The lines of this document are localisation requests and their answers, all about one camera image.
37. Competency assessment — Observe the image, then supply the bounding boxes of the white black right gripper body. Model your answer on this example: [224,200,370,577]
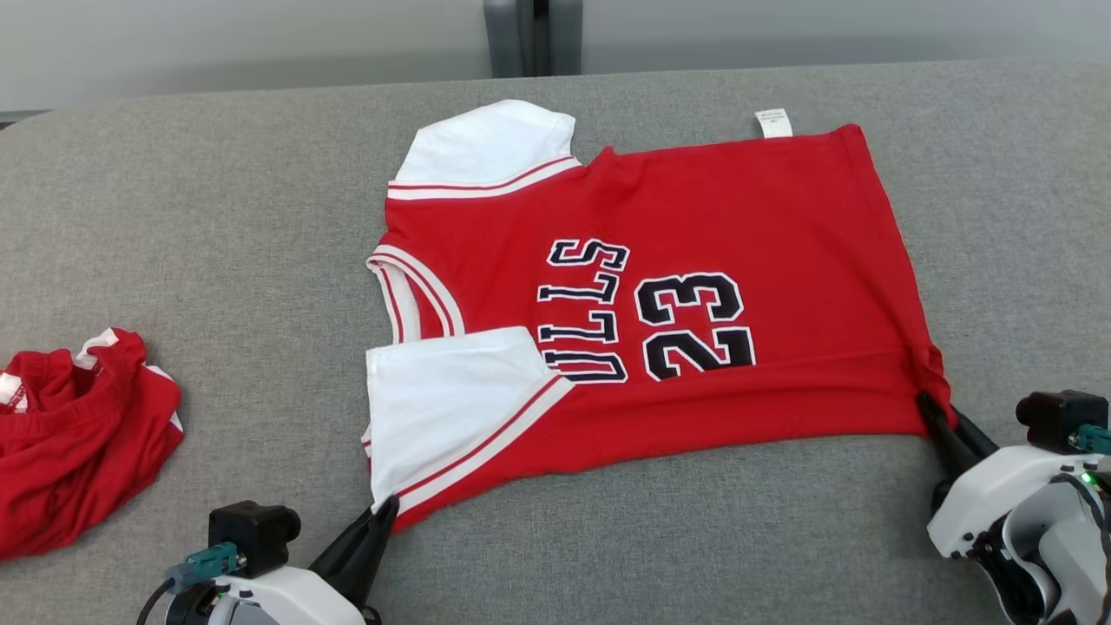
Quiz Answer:
[926,444,1088,562]

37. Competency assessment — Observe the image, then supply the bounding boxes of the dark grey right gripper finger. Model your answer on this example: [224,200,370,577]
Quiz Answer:
[950,406,1001,461]
[916,391,979,478]

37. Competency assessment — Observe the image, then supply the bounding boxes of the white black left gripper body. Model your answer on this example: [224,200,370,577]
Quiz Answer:
[163,564,383,625]

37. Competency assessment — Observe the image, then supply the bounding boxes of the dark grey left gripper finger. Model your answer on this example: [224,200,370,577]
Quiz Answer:
[358,493,401,609]
[307,503,383,607]

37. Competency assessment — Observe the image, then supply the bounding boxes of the red white-striped shorts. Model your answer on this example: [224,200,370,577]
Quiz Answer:
[0,326,186,562]

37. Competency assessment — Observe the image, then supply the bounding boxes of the red white basketball jersey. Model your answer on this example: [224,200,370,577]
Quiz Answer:
[361,98,957,533]

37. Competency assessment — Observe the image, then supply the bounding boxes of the teal left camera cable plug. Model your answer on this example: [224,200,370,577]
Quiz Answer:
[164,542,243,596]

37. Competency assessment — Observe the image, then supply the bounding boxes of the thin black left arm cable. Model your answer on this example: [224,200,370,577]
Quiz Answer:
[134,576,176,625]

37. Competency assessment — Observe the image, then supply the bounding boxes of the grey metal frame post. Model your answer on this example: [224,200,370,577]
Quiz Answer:
[547,0,585,77]
[483,0,534,79]

